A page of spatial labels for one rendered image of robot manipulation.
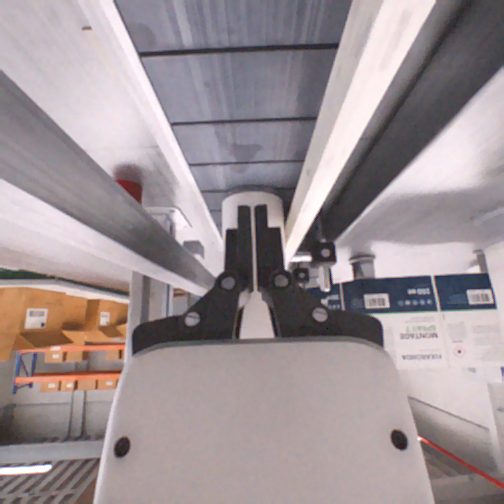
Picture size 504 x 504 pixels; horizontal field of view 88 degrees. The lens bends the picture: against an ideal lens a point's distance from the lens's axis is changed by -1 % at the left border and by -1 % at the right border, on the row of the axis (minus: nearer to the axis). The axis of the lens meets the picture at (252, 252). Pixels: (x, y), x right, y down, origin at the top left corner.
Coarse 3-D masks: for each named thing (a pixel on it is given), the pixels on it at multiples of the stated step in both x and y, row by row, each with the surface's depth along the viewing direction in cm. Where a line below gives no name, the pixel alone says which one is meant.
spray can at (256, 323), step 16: (240, 192) 20; (256, 192) 20; (272, 192) 21; (224, 208) 21; (272, 208) 20; (224, 224) 21; (272, 224) 20; (224, 240) 21; (256, 288) 18; (256, 304) 18; (256, 320) 18; (240, 336) 18; (256, 336) 18; (272, 336) 18
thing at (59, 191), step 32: (0, 96) 3; (0, 128) 3; (32, 128) 4; (0, 160) 3; (32, 160) 4; (64, 160) 4; (0, 192) 3; (32, 192) 4; (64, 192) 4; (96, 192) 5; (32, 224) 5; (64, 224) 5; (96, 224) 5; (128, 224) 6; (128, 256) 7; (160, 256) 8; (192, 256) 13; (192, 288) 15
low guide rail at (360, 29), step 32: (384, 0) 6; (416, 0) 5; (352, 32) 7; (384, 32) 6; (416, 32) 6; (352, 64) 7; (384, 64) 7; (352, 96) 8; (320, 128) 11; (352, 128) 9; (320, 160) 11; (320, 192) 14; (288, 224) 22; (288, 256) 29
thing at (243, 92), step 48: (144, 0) 8; (192, 0) 8; (240, 0) 8; (288, 0) 8; (336, 0) 8; (144, 48) 10; (192, 48) 10; (240, 48) 10; (288, 48) 10; (336, 48) 10; (192, 96) 12; (240, 96) 12; (288, 96) 12; (192, 144) 15; (240, 144) 16; (288, 144) 16; (288, 192) 22
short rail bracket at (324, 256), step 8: (320, 208) 35; (320, 216) 34; (320, 224) 34; (320, 232) 34; (320, 240) 34; (312, 248) 33; (320, 248) 32; (328, 248) 32; (312, 256) 33; (320, 256) 32; (328, 256) 32; (336, 256) 32; (312, 264) 33; (320, 264) 32; (328, 264) 32; (320, 272) 33; (328, 272) 33; (320, 280) 33; (328, 280) 32; (328, 288) 32
